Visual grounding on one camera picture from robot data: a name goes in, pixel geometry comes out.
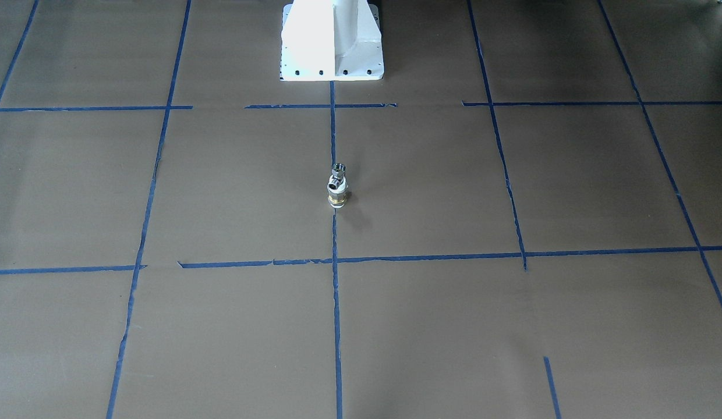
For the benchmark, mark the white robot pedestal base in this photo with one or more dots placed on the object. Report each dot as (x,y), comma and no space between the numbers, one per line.
(331,40)

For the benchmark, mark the white brass PPR pipe fitting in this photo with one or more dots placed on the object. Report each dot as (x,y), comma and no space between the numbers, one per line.
(338,196)

